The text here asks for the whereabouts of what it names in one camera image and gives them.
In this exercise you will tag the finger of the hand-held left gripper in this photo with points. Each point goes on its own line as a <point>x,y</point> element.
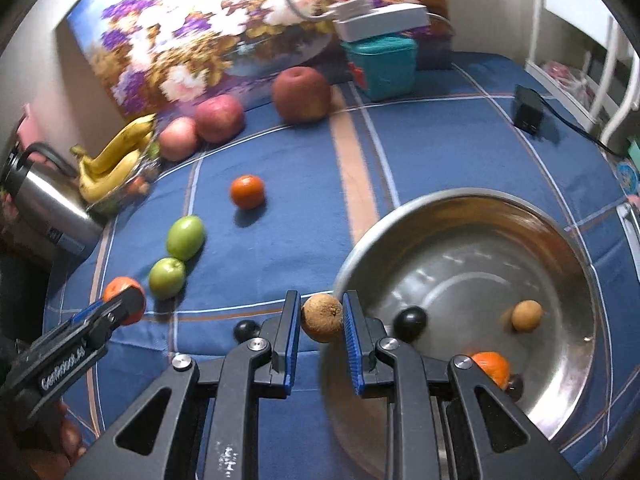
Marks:
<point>122,307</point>
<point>87,314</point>

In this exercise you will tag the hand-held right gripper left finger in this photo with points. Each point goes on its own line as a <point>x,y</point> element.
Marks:
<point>291,340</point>

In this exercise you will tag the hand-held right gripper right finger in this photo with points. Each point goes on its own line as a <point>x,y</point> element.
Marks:
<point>352,345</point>

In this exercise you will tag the orange tangerine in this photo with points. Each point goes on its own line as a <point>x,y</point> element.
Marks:
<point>492,366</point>
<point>116,287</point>
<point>247,191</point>

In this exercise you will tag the brown kiwi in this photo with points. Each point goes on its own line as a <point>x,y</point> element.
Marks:
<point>526,315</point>
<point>322,317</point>

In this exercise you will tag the dark plum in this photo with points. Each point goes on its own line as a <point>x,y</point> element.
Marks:
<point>246,329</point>
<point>410,322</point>
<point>515,386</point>

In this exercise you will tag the green jujube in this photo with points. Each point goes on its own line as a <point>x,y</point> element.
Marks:
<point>166,277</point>
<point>185,237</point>

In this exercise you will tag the round steel basin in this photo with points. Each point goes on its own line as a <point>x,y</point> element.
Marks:
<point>475,270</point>

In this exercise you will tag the person's left hand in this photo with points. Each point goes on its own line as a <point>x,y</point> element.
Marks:
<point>71,437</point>

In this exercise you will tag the clear bowl of produce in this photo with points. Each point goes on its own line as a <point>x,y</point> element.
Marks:
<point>135,188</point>

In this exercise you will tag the yellow banana bunch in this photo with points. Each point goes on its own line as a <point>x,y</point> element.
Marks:
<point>110,160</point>

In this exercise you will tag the pink apple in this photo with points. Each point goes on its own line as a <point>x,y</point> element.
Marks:
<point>178,139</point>

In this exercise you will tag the large dark red apple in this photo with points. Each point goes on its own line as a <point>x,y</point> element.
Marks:
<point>301,95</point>

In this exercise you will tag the teal plastic box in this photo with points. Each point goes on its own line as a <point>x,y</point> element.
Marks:
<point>382,70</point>

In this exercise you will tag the flower painting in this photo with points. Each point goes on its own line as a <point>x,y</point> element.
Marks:
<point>175,35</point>

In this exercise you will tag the black power adapter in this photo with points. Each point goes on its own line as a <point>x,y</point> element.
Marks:
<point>527,109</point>

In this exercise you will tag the white phone stand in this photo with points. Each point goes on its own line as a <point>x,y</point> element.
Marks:
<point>631,220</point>

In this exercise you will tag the dark storage box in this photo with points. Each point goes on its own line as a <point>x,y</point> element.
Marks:
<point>435,50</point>

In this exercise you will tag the blue round packet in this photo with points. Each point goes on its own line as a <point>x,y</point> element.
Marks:
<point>627,175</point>

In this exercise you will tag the pink plastic bag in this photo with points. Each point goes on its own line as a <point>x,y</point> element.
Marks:
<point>565,77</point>

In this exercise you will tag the white shelf rack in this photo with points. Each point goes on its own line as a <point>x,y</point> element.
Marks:
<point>536,20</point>

